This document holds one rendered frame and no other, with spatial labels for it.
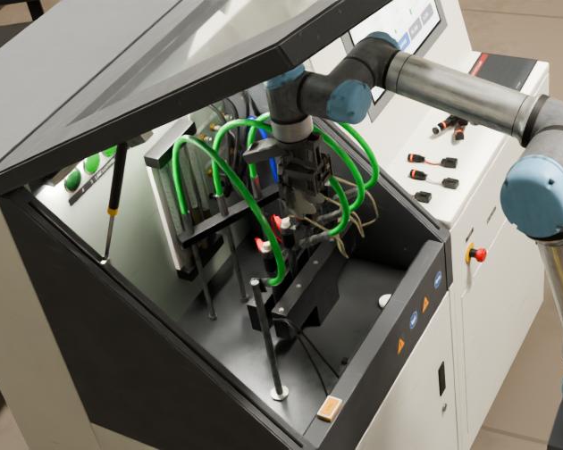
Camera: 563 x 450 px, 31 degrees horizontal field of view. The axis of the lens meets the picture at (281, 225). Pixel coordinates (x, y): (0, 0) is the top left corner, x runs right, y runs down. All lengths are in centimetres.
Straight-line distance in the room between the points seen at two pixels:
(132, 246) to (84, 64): 40
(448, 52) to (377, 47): 98
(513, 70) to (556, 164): 124
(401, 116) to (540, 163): 101
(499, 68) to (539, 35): 206
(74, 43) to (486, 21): 310
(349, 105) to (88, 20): 76
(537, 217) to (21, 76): 108
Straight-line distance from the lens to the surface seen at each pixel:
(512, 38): 490
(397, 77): 183
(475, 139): 261
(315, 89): 178
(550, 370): 336
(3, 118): 205
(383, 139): 252
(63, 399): 236
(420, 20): 269
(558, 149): 166
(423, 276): 229
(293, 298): 223
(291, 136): 186
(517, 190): 164
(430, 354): 247
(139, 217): 223
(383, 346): 216
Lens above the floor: 253
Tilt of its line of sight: 40 degrees down
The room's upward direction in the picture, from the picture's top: 11 degrees counter-clockwise
